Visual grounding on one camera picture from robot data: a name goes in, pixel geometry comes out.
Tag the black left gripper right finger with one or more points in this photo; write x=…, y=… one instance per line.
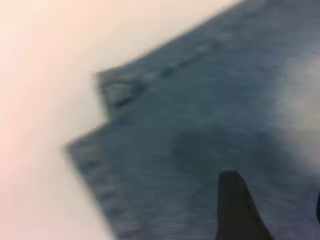
x=318, y=207

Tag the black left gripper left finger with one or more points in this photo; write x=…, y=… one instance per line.
x=237, y=212

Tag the blue denim pants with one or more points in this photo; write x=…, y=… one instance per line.
x=187, y=125

